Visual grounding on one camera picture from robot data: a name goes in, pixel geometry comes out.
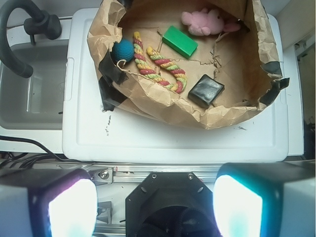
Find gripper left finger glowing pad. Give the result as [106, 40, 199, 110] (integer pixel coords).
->
[0, 168, 97, 237]

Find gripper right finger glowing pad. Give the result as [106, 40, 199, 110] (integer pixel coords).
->
[213, 162, 316, 237]

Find black box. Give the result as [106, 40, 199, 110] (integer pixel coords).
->
[188, 74, 225, 109]

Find green box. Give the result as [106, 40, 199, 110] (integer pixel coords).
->
[162, 25, 198, 59]

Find white plastic board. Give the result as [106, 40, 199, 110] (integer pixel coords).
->
[62, 8, 289, 164]

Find grey sink basin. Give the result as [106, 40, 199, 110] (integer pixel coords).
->
[0, 39, 68, 130]

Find brown paper bag tray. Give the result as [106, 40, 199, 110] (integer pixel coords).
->
[87, 0, 289, 129]

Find blue knitted ball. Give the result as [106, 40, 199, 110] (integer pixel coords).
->
[112, 39, 134, 62]

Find black faucet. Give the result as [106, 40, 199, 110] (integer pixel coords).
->
[0, 0, 62, 78]

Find pink plush toy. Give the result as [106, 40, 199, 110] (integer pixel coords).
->
[181, 8, 241, 36]

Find black cable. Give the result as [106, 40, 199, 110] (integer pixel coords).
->
[0, 135, 75, 171]

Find aluminium rail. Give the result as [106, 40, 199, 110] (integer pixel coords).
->
[87, 164, 221, 184]

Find black robot mount base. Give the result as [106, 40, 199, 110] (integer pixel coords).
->
[125, 172, 221, 237]

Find right colourful twisted rope toy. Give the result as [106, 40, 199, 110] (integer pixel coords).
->
[146, 46, 188, 93]

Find colourful twisted rope toy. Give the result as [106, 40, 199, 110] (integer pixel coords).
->
[133, 32, 173, 89]
[146, 46, 188, 93]

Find left colourful twisted rope toy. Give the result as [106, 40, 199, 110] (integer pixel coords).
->
[133, 32, 173, 89]

